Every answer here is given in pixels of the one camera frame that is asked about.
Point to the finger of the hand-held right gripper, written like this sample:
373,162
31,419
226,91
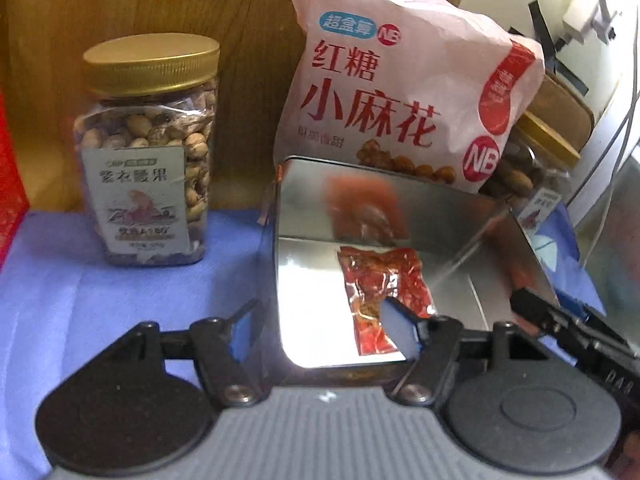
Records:
540,310

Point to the long black tape strip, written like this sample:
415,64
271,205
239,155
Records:
570,77

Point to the pink snack bag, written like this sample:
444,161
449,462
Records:
390,60

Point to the shiny metal tin box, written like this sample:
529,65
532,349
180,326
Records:
310,305

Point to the short black tape strip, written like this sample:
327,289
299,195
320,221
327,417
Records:
542,35

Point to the nut jar dark label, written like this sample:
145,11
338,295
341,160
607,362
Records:
520,175

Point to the red snack packet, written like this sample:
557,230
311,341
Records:
380,275

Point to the nut jar white label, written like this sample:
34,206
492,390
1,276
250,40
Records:
150,135

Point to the red box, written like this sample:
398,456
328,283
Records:
10,185

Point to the white power strip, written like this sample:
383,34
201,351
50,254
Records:
585,15

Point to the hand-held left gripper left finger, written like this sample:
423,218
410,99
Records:
242,332

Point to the blue cloth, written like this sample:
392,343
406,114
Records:
75,310

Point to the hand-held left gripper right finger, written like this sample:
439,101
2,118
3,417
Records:
400,330

